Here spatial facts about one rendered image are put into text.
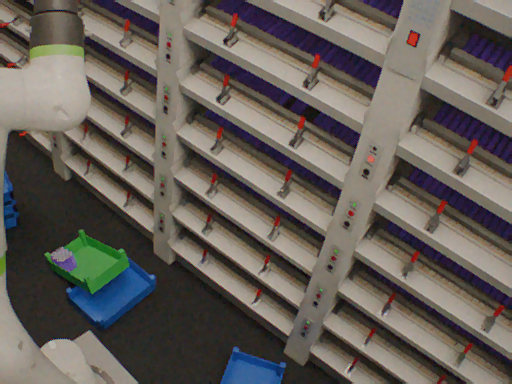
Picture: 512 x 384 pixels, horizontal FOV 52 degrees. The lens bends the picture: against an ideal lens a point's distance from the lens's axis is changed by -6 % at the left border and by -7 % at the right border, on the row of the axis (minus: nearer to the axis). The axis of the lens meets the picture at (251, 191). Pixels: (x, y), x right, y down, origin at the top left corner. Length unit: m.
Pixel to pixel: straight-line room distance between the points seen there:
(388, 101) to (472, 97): 0.20
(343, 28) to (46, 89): 0.70
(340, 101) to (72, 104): 0.72
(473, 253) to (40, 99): 1.06
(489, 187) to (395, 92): 0.31
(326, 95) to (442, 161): 0.33
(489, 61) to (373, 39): 0.26
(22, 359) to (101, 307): 1.22
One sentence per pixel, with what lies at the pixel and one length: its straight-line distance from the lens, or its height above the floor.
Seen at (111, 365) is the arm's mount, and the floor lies 0.35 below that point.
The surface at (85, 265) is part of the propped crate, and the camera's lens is 2.31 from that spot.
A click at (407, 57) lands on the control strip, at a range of 1.23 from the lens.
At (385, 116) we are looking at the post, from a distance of 1.32.
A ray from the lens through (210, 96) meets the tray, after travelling 1.67.
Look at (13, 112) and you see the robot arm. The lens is 0.90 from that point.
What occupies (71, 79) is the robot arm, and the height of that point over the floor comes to 1.36.
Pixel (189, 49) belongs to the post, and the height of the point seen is 1.01.
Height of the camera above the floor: 1.87
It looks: 44 degrees down
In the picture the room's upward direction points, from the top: 11 degrees clockwise
